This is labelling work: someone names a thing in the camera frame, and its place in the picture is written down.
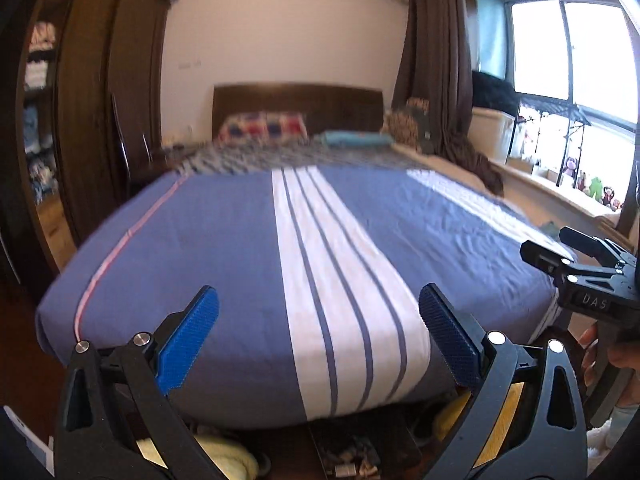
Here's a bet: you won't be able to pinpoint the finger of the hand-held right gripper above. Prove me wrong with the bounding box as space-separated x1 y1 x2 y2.
559 226 621 271
520 240 577 277

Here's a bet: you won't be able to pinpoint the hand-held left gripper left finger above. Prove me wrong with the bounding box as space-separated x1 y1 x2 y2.
54 285 236 480

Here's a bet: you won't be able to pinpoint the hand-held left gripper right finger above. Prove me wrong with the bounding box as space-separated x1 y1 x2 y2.
417 283 588 480

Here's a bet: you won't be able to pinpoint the black bin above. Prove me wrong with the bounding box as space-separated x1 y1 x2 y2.
307 407 426 480

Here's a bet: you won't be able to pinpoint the person's right hand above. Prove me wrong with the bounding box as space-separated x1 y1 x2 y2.
579 322 640 406

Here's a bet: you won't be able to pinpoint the blue white striped bed cover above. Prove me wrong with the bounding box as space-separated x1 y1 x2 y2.
37 162 581 423

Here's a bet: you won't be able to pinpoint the yellow towel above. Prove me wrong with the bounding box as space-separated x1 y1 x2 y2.
135 435 261 480

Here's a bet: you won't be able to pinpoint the white storage box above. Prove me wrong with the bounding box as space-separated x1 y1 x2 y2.
472 106 516 163

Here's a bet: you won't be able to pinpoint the black metal rack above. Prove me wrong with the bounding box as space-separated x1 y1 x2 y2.
512 95 593 171

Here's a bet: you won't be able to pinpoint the black clothing pile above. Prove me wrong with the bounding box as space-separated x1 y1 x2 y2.
472 70 523 116

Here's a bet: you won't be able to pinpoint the black and white patterned blanket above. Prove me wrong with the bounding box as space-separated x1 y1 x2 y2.
165 140 436 176

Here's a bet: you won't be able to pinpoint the brown patterned cushion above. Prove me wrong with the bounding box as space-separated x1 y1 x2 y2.
382 97 431 148

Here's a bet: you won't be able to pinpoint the window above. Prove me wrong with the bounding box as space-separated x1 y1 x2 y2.
475 0 640 128

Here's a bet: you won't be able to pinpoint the teal pillow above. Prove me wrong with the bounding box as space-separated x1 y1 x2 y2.
314 130 393 150

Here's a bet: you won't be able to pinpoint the brown curtain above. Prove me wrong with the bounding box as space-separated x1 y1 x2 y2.
390 0 505 196

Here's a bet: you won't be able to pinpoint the plaid pillow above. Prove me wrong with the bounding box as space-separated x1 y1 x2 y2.
216 111 309 143

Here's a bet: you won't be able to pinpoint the dark wooden wardrobe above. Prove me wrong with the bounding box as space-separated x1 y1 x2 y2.
55 0 171 241

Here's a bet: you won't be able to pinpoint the dark wooden headboard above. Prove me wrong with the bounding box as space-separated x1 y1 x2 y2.
212 83 385 143

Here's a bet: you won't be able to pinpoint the shelves of folded clothes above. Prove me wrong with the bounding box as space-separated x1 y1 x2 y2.
22 20 58 206

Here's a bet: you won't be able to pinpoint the metal frame chair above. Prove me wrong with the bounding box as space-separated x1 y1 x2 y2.
110 92 156 186

